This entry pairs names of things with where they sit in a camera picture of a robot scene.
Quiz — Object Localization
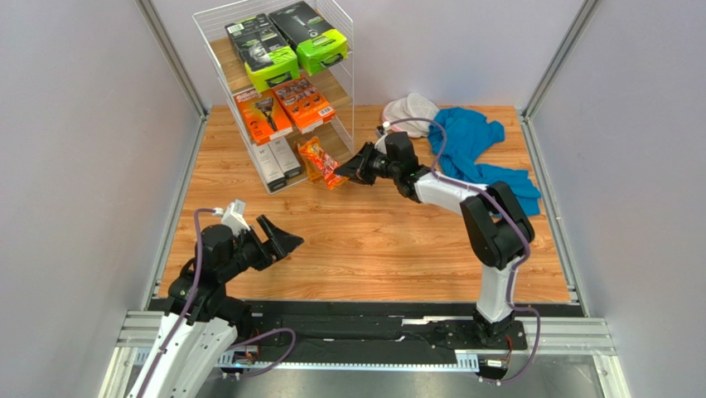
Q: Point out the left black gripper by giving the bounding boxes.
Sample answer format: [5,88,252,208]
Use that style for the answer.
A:
[220,214,303,281]

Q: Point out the orange disposable razor pack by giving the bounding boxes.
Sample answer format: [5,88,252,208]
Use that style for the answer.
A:
[297,137,348,190]

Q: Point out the orange razor cartridge pack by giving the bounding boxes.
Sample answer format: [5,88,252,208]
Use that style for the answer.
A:
[273,77,336,133]

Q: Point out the orange Gillette Fusion razor box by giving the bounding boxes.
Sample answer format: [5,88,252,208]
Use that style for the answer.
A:
[234,88,293,146]

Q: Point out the black green razor box small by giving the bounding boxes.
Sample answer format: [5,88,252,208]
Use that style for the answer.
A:
[268,1,348,75]

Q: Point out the black green razor box large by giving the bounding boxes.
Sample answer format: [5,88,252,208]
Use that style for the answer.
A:
[225,13,301,92]

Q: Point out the orange clear razor blister pack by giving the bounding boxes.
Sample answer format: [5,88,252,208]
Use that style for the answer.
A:
[302,159,322,182]

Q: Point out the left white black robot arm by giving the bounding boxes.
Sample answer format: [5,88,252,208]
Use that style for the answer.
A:
[128,208,304,397]

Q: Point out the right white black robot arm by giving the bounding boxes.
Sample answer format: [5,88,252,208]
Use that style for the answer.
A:
[335,133,534,346]

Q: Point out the left white grey cosmetic box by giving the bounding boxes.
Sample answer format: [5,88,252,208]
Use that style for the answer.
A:
[251,143,287,193]

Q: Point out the white grey cosmetic box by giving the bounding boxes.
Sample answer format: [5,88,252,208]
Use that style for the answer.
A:
[268,137,302,178]
[251,143,287,193]

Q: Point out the right white grey cosmetic box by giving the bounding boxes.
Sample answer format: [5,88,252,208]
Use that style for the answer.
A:
[268,137,302,178]

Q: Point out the white pink mesh laundry bag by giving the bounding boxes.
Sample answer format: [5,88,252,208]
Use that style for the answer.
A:
[381,93,440,138]

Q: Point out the blue cloth garment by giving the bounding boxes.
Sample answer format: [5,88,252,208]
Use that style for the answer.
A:
[428,107,543,217]

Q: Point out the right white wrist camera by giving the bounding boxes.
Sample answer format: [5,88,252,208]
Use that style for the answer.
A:
[375,122,390,153]

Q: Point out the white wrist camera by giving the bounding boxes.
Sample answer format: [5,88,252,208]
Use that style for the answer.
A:
[375,122,390,153]
[213,199,250,235]

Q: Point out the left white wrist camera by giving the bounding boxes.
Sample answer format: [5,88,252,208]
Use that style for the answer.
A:
[213,199,250,235]

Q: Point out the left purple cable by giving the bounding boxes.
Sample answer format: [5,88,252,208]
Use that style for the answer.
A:
[135,207,297,398]

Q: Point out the white wire wooden shelf unit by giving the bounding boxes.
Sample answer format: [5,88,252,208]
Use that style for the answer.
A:
[193,1,355,194]

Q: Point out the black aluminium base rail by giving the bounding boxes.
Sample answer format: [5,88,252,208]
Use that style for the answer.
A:
[118,299,621,395]

